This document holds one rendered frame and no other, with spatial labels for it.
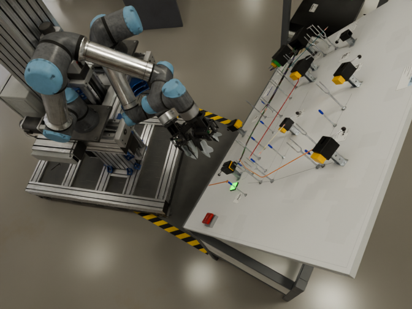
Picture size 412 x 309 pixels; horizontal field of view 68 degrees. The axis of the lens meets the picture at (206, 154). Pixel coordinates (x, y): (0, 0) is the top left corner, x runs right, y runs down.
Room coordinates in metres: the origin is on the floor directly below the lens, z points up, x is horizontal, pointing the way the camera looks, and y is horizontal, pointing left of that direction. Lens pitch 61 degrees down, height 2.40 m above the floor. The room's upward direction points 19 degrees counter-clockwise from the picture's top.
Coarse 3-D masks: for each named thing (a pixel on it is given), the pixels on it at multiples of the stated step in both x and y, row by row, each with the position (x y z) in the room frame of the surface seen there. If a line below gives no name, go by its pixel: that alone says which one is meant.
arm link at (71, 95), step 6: (66, 90) 1.15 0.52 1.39; (72, 90) 1.14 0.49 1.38; (66, 96) 1.11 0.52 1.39; (72, 96) 1.10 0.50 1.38; (78, 96) 1.13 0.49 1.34; (72, 102) 1.09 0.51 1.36; (78, 102) 1.10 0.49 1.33; (84, 102) 1.14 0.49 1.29; (72, 108) 1.07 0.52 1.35; (78, 108) 1.08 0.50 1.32; (84, 108) 1.11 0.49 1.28; (78, 114) 1.07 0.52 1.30; (84, 114) 1.09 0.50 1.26
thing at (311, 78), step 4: (300, 60) 0.91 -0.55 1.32; (304, 60) 0.89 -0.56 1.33; (296, 64) 0.91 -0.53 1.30; (300, 64) 0.88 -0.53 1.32; (304, 64) 0.88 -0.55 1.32; (308, 64) 0.88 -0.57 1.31; (292, 68) 0.90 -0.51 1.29; (296, 68) 0.87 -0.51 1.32; (300, 68) 0.87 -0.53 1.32; (304, 68) 0.87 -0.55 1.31; (308, 68) 0.86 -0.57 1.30; (300, 72) 0.85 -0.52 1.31; (304, 72) 0.85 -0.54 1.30; (308, 72) 0.86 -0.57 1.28; (304, 76) 0.86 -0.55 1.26; (308, 76) 0.85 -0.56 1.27; (312, 76) 0.85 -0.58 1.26; (308, 80) 0.84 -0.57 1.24; (312, 80) 0.83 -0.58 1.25
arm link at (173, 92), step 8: (176, 80) 0.78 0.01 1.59; (168, 88) 0.76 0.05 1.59; (176, 88) 0.75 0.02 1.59; (184, 88) 0.76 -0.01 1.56; (168, 96) 0.74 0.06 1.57; (176, 96) 0.73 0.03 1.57; (184, 96) 0.73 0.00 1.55; (168, 104) 0.74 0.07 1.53; (176, 104) 0.73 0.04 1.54; (184, 104) 0.72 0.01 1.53; (192, 104) 0.72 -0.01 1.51; (184, 112) 0.71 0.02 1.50
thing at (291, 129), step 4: (296, 112) 0.63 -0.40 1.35; (284, 120) 0.62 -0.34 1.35; (288, 120) 0.61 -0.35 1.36; (280, 124) 0.62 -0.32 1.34; (288, 124) 0.60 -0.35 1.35; (284, 128) 0.59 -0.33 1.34; (288, 128) 0.59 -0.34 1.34; (292, 128) 0.60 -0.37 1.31; (292, 132) 0.58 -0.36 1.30; (296, 132) 0.57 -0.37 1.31
